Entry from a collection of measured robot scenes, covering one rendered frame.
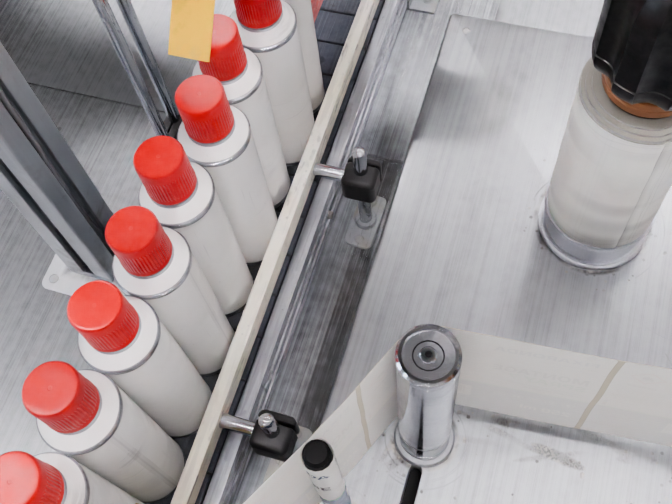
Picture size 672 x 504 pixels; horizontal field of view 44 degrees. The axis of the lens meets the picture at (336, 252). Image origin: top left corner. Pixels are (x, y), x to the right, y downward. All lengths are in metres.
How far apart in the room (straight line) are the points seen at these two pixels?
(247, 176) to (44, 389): 0.21
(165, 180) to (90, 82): 0.42
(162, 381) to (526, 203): 0.35
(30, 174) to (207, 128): 0.15
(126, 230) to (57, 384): 0.10
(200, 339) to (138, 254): 0.13
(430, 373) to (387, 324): 0.21
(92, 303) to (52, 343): 0.30
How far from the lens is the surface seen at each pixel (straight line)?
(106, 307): 0.50
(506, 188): 0.74
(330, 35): 0.84
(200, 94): 0.56
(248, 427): 0.63
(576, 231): 0.67
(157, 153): 0.54
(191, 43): 0.58
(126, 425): 0.53
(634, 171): 0.59
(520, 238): 0.72
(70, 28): 0.99
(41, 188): 0.66
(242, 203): 0.63
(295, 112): 0.70
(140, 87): 0.66
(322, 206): 0.74
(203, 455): 0.63
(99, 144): 0.88
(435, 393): 0.48
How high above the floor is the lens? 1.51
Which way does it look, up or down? 63 degrees down
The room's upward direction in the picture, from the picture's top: 10 degrees counter-clockwise
